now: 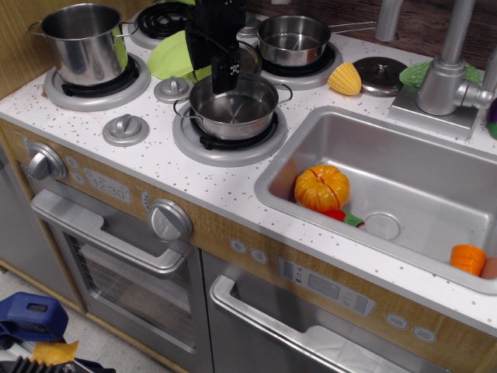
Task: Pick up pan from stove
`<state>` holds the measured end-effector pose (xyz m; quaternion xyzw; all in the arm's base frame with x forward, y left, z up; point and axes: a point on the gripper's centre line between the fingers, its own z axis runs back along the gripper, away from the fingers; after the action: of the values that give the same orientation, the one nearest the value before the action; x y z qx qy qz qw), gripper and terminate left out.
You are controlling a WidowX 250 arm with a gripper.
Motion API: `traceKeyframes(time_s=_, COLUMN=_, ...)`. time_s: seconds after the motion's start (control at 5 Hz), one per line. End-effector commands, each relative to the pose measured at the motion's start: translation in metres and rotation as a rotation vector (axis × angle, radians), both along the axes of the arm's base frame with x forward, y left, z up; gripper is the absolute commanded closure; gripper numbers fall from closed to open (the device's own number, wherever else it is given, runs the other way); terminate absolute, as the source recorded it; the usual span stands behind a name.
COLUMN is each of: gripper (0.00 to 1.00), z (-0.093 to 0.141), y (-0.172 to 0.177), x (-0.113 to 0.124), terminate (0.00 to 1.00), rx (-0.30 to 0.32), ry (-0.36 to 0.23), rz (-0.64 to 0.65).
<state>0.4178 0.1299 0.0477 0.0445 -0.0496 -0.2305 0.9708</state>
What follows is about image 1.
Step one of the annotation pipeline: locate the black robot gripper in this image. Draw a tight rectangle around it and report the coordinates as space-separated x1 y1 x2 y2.
185 1 248 94

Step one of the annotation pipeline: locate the front right stove burner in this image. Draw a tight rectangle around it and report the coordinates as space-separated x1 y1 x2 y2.
172 103 287 168

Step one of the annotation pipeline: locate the front left stove burner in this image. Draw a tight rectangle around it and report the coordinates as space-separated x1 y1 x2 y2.
43 54 151 112

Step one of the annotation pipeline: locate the grey countertop knob back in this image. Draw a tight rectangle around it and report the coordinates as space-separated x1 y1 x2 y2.
237 12 261 39

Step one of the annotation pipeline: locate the grey countertop knob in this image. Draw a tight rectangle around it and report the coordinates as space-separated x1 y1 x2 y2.
154 76 193 104
103 114 150 147
237 12 261 39

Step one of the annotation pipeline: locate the green plastic plate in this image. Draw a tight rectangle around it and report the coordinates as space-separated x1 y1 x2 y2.
148 30 211 82

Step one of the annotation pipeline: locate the grey countertop knob rear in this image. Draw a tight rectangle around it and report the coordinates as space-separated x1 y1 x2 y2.
154 76 193 104

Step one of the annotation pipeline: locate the back left coil burner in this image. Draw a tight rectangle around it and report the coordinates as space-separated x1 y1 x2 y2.
130 1 189 50

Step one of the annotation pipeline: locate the grey countertop knob front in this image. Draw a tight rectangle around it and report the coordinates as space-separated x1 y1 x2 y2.
103 114 150 147

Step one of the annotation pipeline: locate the yellow toy corn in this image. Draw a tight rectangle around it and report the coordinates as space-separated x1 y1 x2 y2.
327 62 362 96

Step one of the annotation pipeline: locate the tall steel stock pot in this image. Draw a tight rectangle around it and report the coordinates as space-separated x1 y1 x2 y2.
28 3 129 86

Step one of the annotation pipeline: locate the orange toy pumpkin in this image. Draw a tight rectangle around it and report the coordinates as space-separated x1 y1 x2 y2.
294 164 350 213

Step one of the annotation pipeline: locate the steel pot lid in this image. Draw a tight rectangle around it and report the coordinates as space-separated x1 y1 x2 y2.
353 57 407 97

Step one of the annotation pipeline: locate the right oven dial knob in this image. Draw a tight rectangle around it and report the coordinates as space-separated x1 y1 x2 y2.
148 198 193 242

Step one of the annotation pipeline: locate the oven dial knob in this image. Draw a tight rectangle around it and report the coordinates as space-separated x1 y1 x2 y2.
148 198 193 242
27 142 68 180

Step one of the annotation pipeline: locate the red green toy pepper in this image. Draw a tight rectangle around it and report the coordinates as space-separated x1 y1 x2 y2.
323 210 364 228

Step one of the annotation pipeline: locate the green toy leafy vegetable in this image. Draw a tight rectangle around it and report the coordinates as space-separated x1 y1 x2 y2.
399 61 484 88

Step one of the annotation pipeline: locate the left oven dial knob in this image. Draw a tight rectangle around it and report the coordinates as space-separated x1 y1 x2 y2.
27 142 68 180

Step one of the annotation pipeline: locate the silver toy faucet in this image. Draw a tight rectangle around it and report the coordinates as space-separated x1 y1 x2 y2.
388 1 496 141

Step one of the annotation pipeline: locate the silver toy sink basin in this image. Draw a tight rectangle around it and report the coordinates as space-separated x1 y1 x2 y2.
255 106 496 295

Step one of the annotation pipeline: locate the silver toy oven door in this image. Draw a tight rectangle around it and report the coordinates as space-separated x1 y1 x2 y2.
30 177 213 372

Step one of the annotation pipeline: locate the silver toy dishwasher door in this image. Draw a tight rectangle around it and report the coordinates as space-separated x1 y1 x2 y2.
203 254 464 372

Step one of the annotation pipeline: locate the purple toy eggplant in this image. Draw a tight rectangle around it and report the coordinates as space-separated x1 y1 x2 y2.
486 100 497 140

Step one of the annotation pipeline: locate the orange toy cup piece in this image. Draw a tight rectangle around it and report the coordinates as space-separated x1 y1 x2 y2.
450 244 487 277

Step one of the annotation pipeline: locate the blue clamp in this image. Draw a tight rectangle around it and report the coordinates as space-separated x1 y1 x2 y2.
1 292 68 350

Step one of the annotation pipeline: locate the small steel two-handled pan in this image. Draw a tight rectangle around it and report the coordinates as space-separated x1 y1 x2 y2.
174 73 294 141

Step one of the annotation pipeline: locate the steel saucepan with long handle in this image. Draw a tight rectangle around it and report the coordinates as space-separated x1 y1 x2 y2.
256 16 376 68

